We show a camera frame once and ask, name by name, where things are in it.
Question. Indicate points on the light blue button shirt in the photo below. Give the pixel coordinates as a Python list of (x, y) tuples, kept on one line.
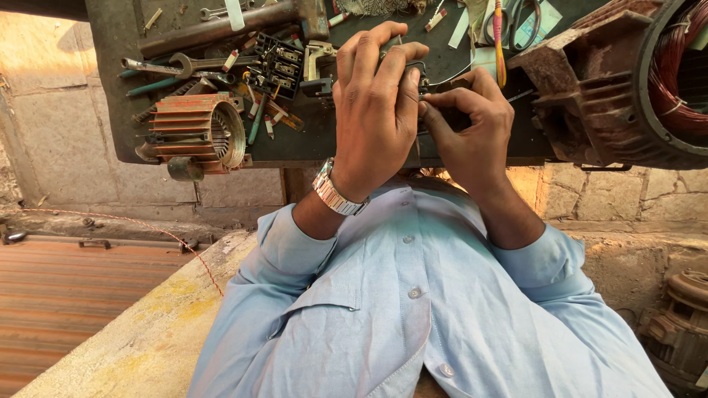
[(420, 309)]

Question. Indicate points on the black terminal block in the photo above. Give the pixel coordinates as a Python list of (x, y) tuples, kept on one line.
[(279, 66)]

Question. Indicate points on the silver metal wristwatch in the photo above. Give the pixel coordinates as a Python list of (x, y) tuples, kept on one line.
[(332, 191)]

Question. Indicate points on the slim green screwdriver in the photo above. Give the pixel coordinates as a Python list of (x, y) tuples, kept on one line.
[(256, 120)]

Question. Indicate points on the old rusty motor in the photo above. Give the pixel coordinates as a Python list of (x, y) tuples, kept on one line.
[(677, 331)]

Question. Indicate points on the grey metal bracket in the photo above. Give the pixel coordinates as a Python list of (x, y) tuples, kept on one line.
[(318, 58)]

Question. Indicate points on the small red finned motor housing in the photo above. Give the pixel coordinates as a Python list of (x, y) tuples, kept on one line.
[(188, 130)]

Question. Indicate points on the small steel spanner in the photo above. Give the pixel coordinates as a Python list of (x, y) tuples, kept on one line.
[(218, 11)]

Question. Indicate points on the black electrical switch part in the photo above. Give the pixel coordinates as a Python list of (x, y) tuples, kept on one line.
[(451, 113)]

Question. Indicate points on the copper motor winding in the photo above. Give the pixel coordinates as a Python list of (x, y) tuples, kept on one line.
[(672, 77)]

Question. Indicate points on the person's right hand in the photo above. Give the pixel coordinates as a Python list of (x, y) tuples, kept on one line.
[(478, 138)]

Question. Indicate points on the corrugated metal shutter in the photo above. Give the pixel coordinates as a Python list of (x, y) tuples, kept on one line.
[(83, 309)]

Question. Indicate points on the grey metal cylinder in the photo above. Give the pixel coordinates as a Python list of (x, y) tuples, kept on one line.
[(185, 169)]

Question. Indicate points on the white paper strip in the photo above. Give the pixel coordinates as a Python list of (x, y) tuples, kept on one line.
[(235, 14), (458, 29)]

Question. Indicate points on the dark metal file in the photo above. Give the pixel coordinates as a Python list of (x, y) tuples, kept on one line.
[(166, 99)]

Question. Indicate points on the flat steel spanner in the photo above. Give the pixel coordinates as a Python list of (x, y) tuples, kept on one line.
[(160, 69)]

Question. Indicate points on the large rusty motor housing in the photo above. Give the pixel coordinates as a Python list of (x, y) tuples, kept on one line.
[(586, 94)]

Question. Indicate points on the person's left hand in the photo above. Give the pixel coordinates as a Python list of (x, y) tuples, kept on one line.
[(368, 127)]

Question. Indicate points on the red and white sleeve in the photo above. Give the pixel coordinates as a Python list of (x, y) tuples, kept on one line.
[(435, 20), (230, 61), (269, 127), (337, 20)]

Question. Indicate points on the open-ended steel wrench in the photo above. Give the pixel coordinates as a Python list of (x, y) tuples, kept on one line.
[(204, 63)]

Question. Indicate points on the patterned cloth scrap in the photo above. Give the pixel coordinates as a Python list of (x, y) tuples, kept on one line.
[(376, 5)]

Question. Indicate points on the rusty iron hammer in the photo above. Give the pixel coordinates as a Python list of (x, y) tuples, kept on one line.
[(221, 30)]

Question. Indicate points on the black plastic block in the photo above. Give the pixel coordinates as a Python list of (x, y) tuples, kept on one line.
[(316, 88)]

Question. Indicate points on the pale paper card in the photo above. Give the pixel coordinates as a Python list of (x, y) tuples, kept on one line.
[(545, 22)]

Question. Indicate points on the thin metal rod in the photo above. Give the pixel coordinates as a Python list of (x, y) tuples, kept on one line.
[(520, 96)]

